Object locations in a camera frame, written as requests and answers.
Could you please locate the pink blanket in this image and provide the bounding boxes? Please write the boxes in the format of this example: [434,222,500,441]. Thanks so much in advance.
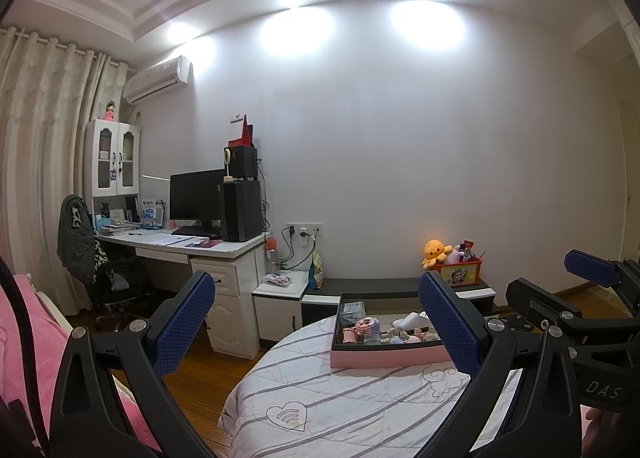
[0,273,161,458]

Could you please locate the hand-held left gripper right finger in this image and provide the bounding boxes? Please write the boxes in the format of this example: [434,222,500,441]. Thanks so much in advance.
[407,269,584,458]

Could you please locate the white papers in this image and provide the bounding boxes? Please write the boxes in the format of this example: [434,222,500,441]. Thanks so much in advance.
[142,233,196,249]

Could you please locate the white wall socket panel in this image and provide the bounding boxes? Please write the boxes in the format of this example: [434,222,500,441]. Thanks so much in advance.
[286,222,323,239]

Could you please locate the white desk with drawers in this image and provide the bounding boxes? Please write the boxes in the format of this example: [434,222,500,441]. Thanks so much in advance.
[95,228,271,359]

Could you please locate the pink storage box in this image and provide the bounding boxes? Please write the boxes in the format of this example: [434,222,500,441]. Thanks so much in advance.
[330,292,463,369]

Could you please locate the person's right hand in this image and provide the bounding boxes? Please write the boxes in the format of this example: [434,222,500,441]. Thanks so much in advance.
[582,407,626,458]

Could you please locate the black computer tower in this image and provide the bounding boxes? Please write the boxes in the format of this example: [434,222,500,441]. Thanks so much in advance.
[219,179,263,243]

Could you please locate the black keyboard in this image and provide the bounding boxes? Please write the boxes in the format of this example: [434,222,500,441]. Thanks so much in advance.
[172,225,216,239]

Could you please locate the yellow octopus plush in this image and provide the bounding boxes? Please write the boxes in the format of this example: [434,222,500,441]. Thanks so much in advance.
[421,239,453,270]

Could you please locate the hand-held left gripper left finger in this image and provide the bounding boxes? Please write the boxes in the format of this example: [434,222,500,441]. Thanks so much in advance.
[42,269,236,458]

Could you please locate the black speaker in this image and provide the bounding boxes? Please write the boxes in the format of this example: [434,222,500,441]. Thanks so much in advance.
[223,145,259,181]

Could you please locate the beige curtain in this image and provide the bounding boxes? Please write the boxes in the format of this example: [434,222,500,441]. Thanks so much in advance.
[0,25,136,319]

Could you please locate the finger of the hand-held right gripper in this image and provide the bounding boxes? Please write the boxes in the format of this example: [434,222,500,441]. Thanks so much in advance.
[506,277,626,348]
[564,248,640,322]

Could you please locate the grey jacket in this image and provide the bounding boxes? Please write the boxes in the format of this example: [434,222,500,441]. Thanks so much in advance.
[56,194,108,285]

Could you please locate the blue white pack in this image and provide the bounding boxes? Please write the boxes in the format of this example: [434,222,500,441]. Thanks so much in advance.
[140,198,165,229]

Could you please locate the blue yellow snack bag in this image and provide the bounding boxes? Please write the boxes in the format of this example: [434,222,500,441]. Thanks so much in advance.
[308,250,325,289]

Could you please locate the black cable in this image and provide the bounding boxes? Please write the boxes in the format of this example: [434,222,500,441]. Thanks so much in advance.
[0,255,51,458]

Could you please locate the white rounded toy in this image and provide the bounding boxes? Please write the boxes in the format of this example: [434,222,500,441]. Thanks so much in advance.
[392,310,433,334]

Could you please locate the white wooden bed frame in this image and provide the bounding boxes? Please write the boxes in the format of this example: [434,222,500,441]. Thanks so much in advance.
[32,288,151,409]

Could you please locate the white hutch cabinet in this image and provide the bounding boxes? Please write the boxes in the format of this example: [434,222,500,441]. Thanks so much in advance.
[84,119,142,199]

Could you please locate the white bedside cabinet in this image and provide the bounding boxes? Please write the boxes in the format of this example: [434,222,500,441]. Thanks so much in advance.
[251,270,311,351]

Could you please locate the orange toy box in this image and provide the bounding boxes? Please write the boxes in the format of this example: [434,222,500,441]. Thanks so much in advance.
[432,258,483,289]

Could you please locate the black white low bench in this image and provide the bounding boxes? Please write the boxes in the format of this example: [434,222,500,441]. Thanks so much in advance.
[300,277,498,326]

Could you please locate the black office chair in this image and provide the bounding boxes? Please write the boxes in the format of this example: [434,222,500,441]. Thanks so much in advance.
[62,195,156,329]

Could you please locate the white air conditioner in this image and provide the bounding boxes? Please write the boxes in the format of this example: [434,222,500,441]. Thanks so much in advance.
[122,55,193,105]

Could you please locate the black computer monitor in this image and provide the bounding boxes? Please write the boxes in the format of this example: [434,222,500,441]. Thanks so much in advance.
[169,169,227,229]

